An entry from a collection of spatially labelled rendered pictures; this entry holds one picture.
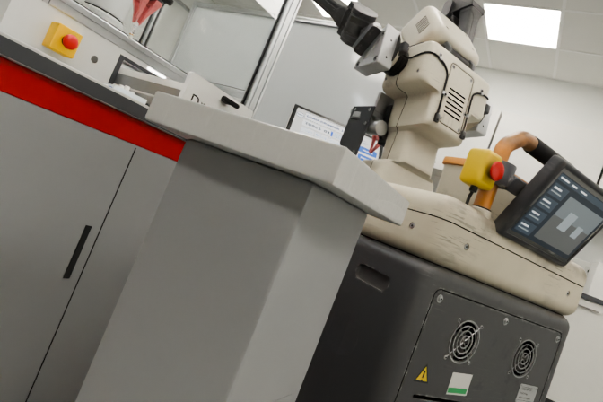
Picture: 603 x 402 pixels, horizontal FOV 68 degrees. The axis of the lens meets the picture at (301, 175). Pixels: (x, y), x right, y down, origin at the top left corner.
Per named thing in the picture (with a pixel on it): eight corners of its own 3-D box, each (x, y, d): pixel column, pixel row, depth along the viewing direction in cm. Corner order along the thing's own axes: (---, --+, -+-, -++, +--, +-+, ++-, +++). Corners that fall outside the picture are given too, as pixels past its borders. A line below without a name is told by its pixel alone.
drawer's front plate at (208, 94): (240, 143, 145) (253, 111, 146) (177, 108, 120) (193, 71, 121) (237, 141, 146) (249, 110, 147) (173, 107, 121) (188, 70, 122)
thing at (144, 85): (235, 135, 145) (242, 117, 145) (179, 104, 123) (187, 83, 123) (157, 110, 166) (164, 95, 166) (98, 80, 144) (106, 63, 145)
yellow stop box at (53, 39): (74, 60, 123) (85, 36, 124) (49, 47, 117) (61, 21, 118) (65, 57, 126) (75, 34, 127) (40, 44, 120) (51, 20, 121)
